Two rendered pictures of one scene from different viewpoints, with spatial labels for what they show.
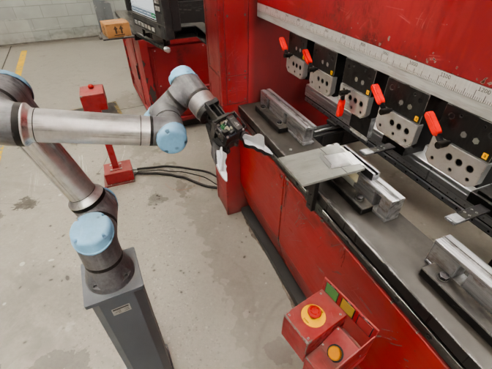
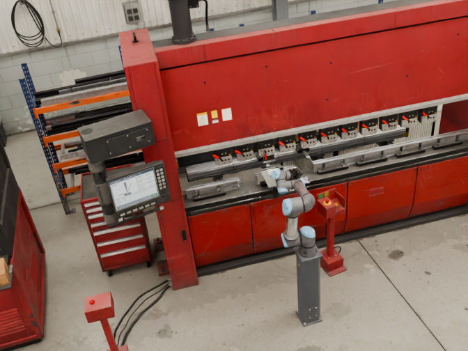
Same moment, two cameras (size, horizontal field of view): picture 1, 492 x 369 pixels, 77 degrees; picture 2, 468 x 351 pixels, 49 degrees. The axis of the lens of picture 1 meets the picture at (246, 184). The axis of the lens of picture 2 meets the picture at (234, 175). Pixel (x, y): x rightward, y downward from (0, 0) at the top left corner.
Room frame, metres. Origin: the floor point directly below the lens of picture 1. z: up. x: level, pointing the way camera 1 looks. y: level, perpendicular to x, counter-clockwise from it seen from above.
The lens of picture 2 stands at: (0.48, 3.55, 3.61)
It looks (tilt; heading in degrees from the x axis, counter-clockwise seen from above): 33 degrees down; 282
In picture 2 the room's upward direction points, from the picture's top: 6 degrees counter-clockwise
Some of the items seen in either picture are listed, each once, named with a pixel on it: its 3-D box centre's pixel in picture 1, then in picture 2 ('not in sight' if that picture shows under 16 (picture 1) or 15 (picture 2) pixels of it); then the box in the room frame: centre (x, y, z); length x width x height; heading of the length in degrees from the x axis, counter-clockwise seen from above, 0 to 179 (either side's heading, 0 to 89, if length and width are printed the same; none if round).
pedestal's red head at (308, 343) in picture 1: (325, 332); (331, 203); (0.44, -0.23, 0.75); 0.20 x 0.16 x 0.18; 33
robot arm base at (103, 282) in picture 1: (107, 265); (308, 246); (0.62, 0.45, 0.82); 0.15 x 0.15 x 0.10
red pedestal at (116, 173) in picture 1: (106, 137); (108, 335); (2.17, 1.11, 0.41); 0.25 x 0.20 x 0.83; 112
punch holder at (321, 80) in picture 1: (330, 69); (244, 150); (1.21, -0.33, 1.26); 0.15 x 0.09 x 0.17; 22
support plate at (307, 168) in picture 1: (320, 163); (274, 177); (0.95, -0.28, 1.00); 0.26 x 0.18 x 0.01; 112
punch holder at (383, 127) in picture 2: not in sight; (388, 120); (-0.08, -0.86, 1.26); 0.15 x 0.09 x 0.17; 22
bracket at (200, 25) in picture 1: (193, 35); not in sight; (2.11, 0.33, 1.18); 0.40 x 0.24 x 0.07; 22
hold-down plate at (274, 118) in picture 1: (270, 118); (209, 195); (1.54, -0.13, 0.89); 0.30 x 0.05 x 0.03; 22
